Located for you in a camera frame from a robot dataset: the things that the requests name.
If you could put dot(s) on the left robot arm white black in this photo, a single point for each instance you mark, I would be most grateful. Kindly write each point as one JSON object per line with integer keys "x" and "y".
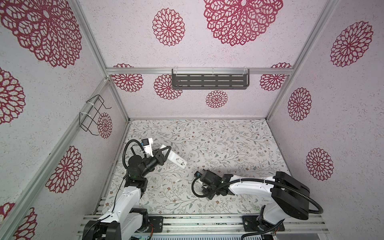
{"x": 124, "y": 219}

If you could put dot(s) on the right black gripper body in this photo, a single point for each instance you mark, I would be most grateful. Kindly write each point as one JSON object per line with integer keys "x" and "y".
{"x": 208, "y": 191}

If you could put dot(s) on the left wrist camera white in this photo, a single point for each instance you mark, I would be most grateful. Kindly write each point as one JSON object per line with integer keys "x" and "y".
{"x": 148, "y": 146}

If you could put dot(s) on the dark grey wall shelf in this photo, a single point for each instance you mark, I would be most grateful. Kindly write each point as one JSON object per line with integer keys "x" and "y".
{"x": 213, "y": 81}

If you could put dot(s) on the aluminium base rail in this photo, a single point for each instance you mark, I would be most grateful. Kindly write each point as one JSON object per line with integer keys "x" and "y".
{"x": 226, "y": 224}

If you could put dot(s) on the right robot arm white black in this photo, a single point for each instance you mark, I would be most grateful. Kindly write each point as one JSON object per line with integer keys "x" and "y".
{"x": 288, "y": 194}

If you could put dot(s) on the black wire wall basket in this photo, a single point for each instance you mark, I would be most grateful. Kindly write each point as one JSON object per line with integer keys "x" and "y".
{"x": 88, "y": 120}

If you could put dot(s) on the white remote control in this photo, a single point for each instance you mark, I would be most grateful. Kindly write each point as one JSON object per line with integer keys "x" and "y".
{"x": 176, "y": 159}

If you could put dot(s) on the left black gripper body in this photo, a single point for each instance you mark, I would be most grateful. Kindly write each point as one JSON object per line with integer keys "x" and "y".
{"x": 150, "y": 163}

